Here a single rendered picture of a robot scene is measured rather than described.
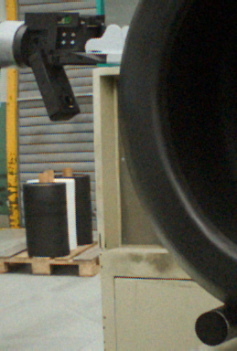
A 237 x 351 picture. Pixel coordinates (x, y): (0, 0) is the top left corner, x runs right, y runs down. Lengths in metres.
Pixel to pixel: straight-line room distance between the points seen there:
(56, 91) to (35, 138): 9.67
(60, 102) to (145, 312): 0.74
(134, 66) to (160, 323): 0.91
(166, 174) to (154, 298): 0.85
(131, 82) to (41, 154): 9.85
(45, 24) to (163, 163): 0.34
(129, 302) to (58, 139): 8.95
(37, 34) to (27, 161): 9.70
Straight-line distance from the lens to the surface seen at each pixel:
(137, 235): 2.12
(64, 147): 10.99
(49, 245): 7.66
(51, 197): 7.64
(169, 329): 2.05
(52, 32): 1.43
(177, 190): 1.22
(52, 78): 1.45
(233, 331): 1.26
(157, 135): 1.23
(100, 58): 1.38
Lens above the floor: 1.17
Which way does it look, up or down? 3 degrees down
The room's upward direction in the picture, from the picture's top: 2 degrees counter-clockwise
